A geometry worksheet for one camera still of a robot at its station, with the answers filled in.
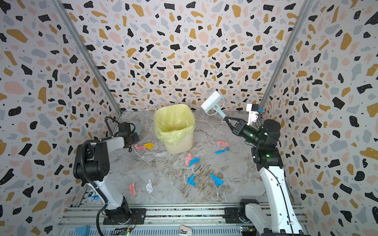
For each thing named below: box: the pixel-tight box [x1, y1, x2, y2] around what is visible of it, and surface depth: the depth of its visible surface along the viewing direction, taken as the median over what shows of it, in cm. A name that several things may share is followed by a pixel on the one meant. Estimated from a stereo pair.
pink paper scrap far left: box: [134, 143, 147, 150], surface depth 100 cm
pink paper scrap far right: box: [217, 140, 229, 148], surface depth 105 cm
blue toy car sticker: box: [86, 193, 100, 201], surface depth 81 cm
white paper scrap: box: [145, 178, 154, 194], surface depth 85 cm
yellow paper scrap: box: [143, 142, 155, 149], surface depth 102 cm
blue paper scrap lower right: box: [209, 173, 224, 187], surface depth 87 cm
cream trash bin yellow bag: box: [153, 104, 196, 154], surface depth 90 cm
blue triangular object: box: [75, 225, 91, 236], surface depth 70 cm
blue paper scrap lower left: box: [187, 173, 196, 188], surface depth 87 cm
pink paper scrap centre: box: [184, 152, 193, 168], surface depth 96 cm
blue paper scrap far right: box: [215, 147, 231, 155], surface depth 101 cm
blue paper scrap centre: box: [189, 157, 201, 168], surface depth 96 cm
